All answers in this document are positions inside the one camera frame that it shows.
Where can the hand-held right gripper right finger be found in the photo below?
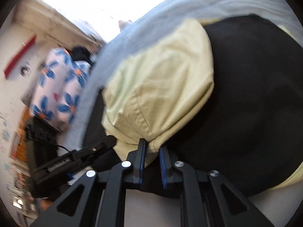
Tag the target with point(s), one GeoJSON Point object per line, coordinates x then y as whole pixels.
{"type": "Point", "coordinates": [162, 167]}

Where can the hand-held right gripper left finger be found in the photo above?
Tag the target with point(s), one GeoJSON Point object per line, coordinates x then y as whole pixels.
{"type": "Point", "coordinates": [142, 160]}

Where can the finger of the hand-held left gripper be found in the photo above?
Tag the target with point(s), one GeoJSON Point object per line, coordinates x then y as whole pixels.
{"type": "Point", "coordinates": [101, 145]}

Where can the yellow black hooded jacket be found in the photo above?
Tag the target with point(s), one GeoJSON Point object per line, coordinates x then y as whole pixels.
{"type": "Point", "coordinates": [165, 80]}

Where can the black clothes pile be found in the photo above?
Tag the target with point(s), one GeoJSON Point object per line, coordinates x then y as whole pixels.
{"type": "Point", "coordinates": [80, 54]}

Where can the black power strip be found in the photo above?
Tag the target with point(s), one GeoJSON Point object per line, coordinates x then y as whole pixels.
{"type": "Point", "coordinates": [40, 133]}

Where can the orange box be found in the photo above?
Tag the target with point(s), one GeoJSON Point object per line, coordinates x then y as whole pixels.
{"type": "Point", "coordinates": [21, 144]}

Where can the blue floral white pillow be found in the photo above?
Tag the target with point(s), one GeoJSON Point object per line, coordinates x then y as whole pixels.
{"type": "Point", "coordinates": [73, 94]}
{"type": "Point", "coordinates": [51, 80]}

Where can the pink plush toy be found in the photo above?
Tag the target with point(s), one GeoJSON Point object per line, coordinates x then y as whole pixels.
{"type": "Point", "coordinates": [123, 24]}

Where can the grey bed blanket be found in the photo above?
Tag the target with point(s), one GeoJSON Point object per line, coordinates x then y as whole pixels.
{"type": "Point", "coordinates": [165, 9]}

